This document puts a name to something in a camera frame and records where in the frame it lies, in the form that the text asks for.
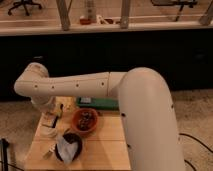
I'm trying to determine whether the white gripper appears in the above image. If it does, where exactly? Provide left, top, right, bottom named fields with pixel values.
left=40, top=106, right=63, bottom=138

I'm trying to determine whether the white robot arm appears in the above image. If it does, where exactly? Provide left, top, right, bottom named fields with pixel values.
left=14, top=62, right=186, bottom=171

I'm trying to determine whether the dark bowl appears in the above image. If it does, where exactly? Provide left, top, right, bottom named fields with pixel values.
left=55, top=133, right=82, bottom=162

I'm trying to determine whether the white crumpled cloth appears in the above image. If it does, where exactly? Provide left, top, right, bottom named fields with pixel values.
left=56, top=134, right=78, bottom=164

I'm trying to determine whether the terracotta bowl with contents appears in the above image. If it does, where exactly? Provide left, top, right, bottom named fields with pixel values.
left=71, top=108, right=98, bottom=136

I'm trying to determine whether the black stand left edge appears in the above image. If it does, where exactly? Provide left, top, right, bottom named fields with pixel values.
left=0, top=138, right=9, bottom=171

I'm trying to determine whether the green book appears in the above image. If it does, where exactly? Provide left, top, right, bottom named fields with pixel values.
left=76, top=97, right=119, bottom=110

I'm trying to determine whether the red dish on shelf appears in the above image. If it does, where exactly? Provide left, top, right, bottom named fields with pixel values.
left=79, top=18, right=92, bottom=25

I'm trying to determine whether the black office chair left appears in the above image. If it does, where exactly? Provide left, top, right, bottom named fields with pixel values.
left=8, top=0, right=42, bottom=16

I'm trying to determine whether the wooden post left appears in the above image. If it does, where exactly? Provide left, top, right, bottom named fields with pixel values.
left=56, top=0, right=70, bottom=31

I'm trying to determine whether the wooden post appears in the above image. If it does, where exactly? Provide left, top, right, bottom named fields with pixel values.
left=120, top=0, right=131, bottom=29
left=56, top=0, right=70, bottom=31

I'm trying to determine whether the black floor cable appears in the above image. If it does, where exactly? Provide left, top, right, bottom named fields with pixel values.
left=179, top=132, right=213, bottom=171

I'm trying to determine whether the wooden post middle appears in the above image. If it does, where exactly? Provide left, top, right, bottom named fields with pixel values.
left=120, top=0, right=131, bottom=29

